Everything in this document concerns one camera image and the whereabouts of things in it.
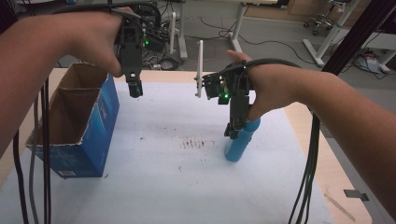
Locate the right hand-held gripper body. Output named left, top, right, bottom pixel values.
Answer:
left=194, top=39, right=256, bottom=132

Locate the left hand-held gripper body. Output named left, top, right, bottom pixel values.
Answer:
left=114, top=4, right=177, bottom=82

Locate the blue bottle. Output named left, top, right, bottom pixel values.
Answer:
left=224, top=117, right=262, bottom=163

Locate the blue cardboard box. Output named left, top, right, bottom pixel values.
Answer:
left=25, top=63, right=120, bottom=179

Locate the person's right hand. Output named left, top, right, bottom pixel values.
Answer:
left=226, top=49, right=308, bottom=122

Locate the person's left hand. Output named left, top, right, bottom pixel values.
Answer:
left=64, top=7, right=134, bottom=78

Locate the white desk leg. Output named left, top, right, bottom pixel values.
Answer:
left=303, top=0, right=362, bottom=68
left=177, top=0, right=189, bottom=61
left=228, top=0, right=248, bottom=54

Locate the office chair base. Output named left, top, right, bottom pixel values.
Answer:
left=303, top=0, right=344, bottom=36

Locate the beige tape strip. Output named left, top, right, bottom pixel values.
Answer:
left=323, top=192, right=358, bottom=223

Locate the grey tape piece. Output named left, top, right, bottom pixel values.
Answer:
left=343, top=189, right=371, bottom=203

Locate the black floor cable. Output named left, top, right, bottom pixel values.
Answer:
left=186, top=15, right=316, bottom=66

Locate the black cable bundle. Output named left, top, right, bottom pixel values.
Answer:
left=218, top=58, right=321, bottom=224

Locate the black aluminium post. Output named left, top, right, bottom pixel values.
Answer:
left=321, top=0, right=396, bottom=77

